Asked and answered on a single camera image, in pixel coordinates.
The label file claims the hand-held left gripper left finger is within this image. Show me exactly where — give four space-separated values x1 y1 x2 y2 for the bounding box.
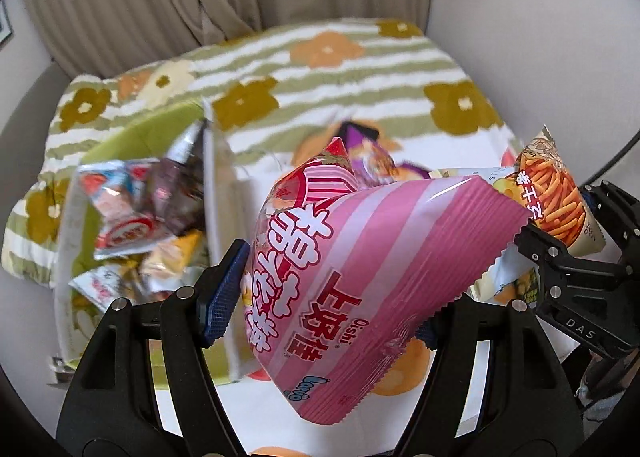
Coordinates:
56 239 251 457

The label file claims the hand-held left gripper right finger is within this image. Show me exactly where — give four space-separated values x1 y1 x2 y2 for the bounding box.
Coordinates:
397 297 586 457

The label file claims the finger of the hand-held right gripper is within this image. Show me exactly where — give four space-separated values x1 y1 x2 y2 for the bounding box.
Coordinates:
514 224 601 298
580 182 640 238

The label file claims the orange sticks snack packet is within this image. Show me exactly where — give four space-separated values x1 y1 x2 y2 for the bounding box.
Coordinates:
512 124 608 258

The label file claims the yellow snack packet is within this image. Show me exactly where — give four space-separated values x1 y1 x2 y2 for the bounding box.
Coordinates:
140 231 205 288

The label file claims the green cardboard box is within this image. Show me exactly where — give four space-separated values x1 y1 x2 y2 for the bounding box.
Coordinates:
52 100 261 388

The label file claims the pink striped snack packet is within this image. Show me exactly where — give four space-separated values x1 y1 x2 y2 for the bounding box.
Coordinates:
240 137 531 425

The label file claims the dark snack packet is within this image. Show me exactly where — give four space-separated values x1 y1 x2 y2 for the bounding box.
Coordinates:
150 121 207 238

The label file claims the white snack packet red print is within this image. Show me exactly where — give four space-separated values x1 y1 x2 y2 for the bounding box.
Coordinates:
69 264 133 313

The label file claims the blue strawberry snack packet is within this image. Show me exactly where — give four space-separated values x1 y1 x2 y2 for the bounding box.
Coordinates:
77 160 173 260

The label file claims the person's right hand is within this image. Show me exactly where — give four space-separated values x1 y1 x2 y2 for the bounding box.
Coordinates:
577 352 640 405

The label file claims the floral striped blanket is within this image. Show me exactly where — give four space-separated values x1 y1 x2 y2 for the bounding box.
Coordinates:
0 20 506 293

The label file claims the grey headboard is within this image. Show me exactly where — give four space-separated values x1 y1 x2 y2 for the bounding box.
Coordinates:
0 60 76 218

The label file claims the framed picture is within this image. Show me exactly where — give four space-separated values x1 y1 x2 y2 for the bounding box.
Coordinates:
0 1 14 44

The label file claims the black cable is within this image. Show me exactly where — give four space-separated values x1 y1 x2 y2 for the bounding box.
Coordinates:
575 102 640 188

